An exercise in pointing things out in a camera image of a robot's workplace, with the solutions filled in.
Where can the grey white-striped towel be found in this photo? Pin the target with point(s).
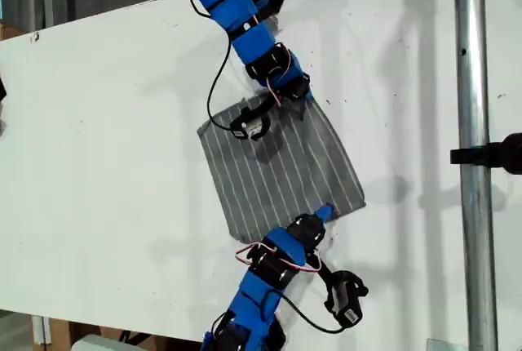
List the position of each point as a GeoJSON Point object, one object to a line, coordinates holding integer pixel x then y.
{"type": "Point", "coordinates": [285, 179]}

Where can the black clamp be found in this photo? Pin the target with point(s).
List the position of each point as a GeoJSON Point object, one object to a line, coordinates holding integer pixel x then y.
{"type": "Point", "coordinates": [489, 153]}

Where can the light grey box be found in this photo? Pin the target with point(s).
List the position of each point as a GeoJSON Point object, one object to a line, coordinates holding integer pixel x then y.
{"type": "Point", "coordinates": [98, 343]}

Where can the brown cardboard box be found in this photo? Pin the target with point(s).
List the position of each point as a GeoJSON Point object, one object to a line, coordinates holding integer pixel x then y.
{"type": "Point", "coordinates": [12, 30]}

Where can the black object at table edge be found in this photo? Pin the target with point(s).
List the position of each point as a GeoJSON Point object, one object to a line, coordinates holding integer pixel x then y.
{"type": "Point", "coordinates": [2, 90]}

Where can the black camera stalk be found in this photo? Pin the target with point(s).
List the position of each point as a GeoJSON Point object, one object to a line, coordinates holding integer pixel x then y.
{"type": "Point", "coordinates": [322, 269]}
{"type": "Point", "coordinates": [263, 106]}

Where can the black camera box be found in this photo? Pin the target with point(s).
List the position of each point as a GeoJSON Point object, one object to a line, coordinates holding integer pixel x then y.
{"type": "Point", "coordinates": [346, 306]}
{"type": "Point", "coordinates": [250, 126]}

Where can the steel post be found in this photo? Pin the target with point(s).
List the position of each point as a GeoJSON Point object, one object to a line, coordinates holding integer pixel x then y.
{"type": "Point", "coordinates": [473, 81]}

